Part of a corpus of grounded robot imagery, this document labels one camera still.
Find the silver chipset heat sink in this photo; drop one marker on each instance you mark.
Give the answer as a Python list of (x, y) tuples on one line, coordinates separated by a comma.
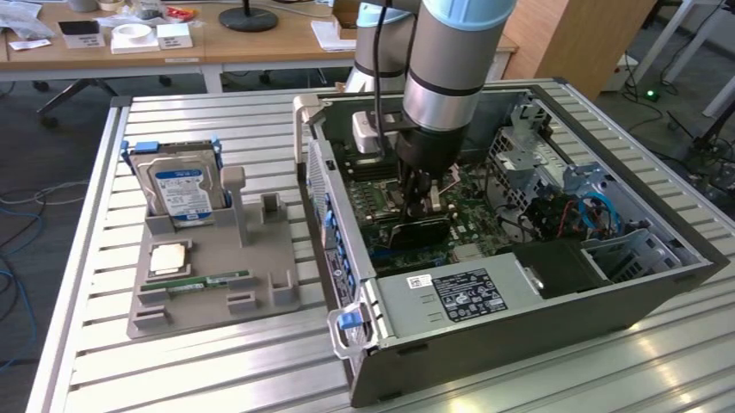
[(469, 253)]

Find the CPU socket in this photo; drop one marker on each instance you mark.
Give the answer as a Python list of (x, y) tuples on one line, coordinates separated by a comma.
[(390, 193)]

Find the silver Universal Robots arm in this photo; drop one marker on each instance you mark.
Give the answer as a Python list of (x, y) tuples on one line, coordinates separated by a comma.
[(442, 64)]

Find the grey plastic parts rack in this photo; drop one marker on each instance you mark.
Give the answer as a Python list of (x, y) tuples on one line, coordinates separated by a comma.
[(195, 310)]

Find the hard disk with blue caddy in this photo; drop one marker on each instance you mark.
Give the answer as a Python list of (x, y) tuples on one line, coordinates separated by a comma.
[(178, 189)]

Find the stack of white papers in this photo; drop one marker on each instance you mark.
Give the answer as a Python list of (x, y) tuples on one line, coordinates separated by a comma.
[(330, 38)]

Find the silver CPU chip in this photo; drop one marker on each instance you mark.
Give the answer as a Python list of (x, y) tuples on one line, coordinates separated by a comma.
[(167, 260)]

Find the white card with red print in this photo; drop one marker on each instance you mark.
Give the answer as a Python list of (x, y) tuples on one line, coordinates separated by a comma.
[(28, 44)]

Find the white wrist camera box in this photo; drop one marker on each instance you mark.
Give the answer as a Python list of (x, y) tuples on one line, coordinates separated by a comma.
[(365, 133)]

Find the black chair base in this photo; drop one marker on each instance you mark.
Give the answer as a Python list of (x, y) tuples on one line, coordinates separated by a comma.
[(68, 92)]

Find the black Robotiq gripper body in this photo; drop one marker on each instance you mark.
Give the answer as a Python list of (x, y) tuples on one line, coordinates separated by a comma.
[(431, 152)]

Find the dark plastic bag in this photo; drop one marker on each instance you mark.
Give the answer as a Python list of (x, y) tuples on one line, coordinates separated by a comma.
[(146, 13)]

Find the white table frame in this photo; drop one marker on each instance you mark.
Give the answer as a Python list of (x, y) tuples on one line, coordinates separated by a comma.
[(666, 26)]

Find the white box with black top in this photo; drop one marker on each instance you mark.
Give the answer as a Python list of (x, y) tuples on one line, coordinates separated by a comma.
[(80, 28)]

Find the black device with green light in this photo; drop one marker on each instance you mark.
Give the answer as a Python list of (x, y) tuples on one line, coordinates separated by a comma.
[(651, 94)]

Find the white tape roll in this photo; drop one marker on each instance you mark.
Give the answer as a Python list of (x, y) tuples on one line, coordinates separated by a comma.
[(131, 39)]

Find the blue expansion slot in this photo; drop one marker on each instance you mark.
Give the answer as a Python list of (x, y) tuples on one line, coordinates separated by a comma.
[(379, 251)]

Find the white control box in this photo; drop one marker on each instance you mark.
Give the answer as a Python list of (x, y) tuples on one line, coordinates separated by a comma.
[(627, 77)]

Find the wooden cabinet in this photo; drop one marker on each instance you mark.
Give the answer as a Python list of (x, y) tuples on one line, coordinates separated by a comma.
[(586, 43)]

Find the white labelled box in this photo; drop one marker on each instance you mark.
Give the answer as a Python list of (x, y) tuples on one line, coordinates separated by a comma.
[(173, 30)]

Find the metal socket cover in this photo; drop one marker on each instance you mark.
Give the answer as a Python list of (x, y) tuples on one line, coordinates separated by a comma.
[(454, 174)]

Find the grey cup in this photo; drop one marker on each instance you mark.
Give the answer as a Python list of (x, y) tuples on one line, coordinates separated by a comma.
[(83, 5)]

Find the small red item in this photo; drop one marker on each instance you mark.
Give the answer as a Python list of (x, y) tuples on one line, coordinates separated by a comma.
[(178, 15)]

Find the black round lamp base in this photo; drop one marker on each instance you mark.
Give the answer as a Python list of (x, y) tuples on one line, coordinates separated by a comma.
[(247, 21)]

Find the beige tape roll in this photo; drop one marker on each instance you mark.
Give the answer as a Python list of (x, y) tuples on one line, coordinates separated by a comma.
[(110, 5)]

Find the light wooden office desk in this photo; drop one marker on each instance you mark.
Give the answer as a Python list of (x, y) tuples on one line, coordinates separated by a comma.
[(287, 47), (86, 58)]

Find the open dark grey PC case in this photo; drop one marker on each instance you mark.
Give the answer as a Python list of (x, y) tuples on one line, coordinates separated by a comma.
[(517, 344)]

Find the black plastic fan shroud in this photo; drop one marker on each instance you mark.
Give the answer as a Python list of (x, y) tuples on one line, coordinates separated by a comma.
[(559, 269)]

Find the black power connector bundle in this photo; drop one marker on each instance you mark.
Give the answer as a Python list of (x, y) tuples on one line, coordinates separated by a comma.
[(542, 215)]

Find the black graphics card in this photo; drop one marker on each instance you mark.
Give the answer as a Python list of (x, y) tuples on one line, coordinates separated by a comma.
[(422, 236)]

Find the blue card retention latch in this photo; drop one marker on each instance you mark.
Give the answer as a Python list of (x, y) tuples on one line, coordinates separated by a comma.
[(329, 213), (337, 241)]

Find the flat white box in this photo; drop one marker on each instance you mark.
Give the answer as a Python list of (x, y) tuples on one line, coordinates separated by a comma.
[(150, 48)]

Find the silver power supply unit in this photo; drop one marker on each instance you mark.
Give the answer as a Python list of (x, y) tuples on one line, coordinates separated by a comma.
[(402, 301)]

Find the silver metal disk bay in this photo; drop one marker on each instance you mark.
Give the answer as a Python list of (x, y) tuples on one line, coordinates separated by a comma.
[(517, 172), (631, 258)]

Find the clear plastic bag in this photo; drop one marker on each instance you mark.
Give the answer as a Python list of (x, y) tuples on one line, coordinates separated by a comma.
[(20, 21)]

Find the green motherboard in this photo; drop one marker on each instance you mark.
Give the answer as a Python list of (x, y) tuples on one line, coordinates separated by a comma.
[(477, 223)]

